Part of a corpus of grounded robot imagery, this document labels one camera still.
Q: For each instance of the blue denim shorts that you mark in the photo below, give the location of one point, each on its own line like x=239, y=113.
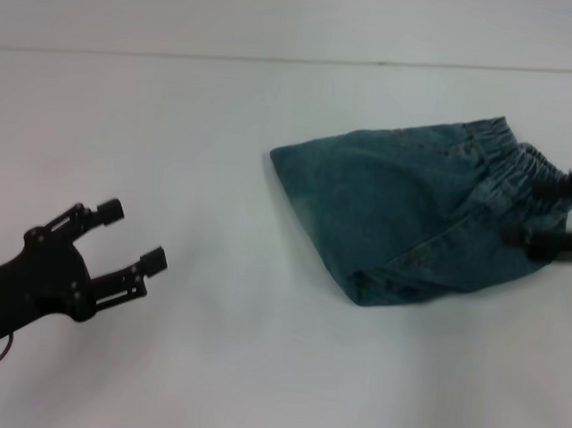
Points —
x=387, y=205

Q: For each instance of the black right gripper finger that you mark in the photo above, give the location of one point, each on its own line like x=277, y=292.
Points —
x=553, y=187
x=548, y=244

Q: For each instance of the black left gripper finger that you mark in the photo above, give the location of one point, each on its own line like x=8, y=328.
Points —
x=109, y=212
x=153, y=262

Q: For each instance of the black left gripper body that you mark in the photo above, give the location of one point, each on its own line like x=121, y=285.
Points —
x=43, y=278

